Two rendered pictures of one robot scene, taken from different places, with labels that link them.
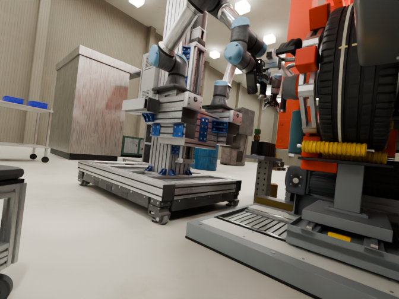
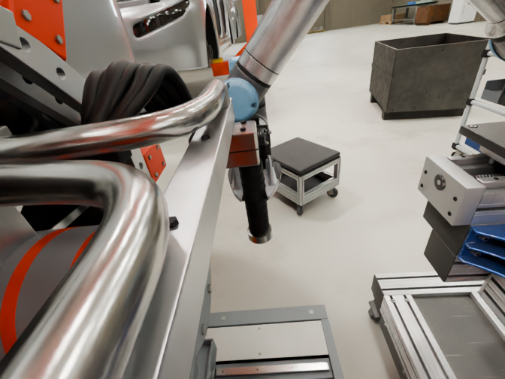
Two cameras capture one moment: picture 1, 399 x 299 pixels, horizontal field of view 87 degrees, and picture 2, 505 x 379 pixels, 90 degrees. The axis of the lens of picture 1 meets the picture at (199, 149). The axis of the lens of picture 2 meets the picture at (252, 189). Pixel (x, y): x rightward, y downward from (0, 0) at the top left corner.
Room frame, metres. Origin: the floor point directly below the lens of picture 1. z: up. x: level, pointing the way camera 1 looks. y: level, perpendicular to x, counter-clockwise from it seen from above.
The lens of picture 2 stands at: (1.39, -0.50, 1.06)
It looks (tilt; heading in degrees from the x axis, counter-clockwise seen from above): 33 degrees down; 145
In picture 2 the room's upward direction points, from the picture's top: 8 degrees counter-clockwise
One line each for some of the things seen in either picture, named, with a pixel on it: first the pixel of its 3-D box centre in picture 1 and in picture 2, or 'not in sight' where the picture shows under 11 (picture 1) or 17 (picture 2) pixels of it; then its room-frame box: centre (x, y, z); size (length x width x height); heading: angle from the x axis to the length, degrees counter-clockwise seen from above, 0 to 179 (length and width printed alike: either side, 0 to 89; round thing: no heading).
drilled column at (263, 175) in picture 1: (263, 184); not in sight; (1.84, -0.59, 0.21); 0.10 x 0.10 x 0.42; 51
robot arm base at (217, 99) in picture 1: (219, 101); not in sight; (1.77, -0.12, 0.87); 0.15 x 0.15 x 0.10
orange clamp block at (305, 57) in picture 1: (307, 60); (140, 162); (0.85, -0.40, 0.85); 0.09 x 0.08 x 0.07; 141
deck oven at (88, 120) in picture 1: (92, 111); not in sight; (5.07, 2.68, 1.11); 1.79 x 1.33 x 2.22; 47
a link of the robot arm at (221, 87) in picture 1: (220, 88); not in sight; (1.78, -0.12, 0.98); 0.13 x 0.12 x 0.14; 165
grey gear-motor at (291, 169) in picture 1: (322, 193); not in sight; (1.29, -0.78, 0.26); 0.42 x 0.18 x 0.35; 51
